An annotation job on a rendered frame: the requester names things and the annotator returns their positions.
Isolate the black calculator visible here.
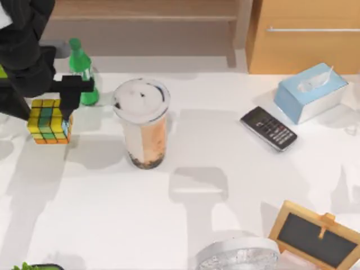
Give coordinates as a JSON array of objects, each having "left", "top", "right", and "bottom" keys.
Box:
[{"left": 239, "top": 105, "right": 298, "bottom": 153}]

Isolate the bubble tea cup with lid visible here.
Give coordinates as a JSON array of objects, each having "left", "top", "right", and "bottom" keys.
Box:
[{"left": 111, "top": 78, "right": 172, "bottom": 170}]

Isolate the multicoloured puzzle cube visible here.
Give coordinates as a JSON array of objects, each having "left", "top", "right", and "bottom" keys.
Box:
[{"left": 26, "top": 98, "right": 74, "bottom": 146}]

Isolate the light blue tissue box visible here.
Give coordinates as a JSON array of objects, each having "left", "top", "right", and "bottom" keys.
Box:
[{"left": 273, "top": 62, "right": 349, "bottom": 125}]

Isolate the open wooden shelf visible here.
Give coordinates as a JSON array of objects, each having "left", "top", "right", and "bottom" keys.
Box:
[{"left": 42, "top": 0, "right": 253, "bottom": 69}]

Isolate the wooden cupboard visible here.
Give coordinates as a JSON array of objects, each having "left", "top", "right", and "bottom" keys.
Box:
[{"left": 245, "top": 0, "right": 360, "bottom": 75}]

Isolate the green plant in black pot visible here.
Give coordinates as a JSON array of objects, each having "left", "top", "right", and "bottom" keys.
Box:
[{"left": 13, "top": 262, "right": 66, "bottom": 270}]

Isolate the long metal handle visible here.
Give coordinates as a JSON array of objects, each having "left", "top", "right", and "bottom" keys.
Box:
[{"left": 266, "top": 26, "right": 360, "bottom": 33}]

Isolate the wooden framed blackboard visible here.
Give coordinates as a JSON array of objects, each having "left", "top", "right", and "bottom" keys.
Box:
[{"left": 267, "top": 200, "right": 360, "bottom": 270}]

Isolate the round white and silver fan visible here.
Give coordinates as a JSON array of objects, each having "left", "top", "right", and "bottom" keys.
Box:
[{"left": 194, "top": 235, "right": 282, "bottom": 270}]

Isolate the green bottle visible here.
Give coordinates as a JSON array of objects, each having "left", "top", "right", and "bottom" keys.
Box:
[{"left": 68, "top": 38, "right": 101, "bottom": 107}]

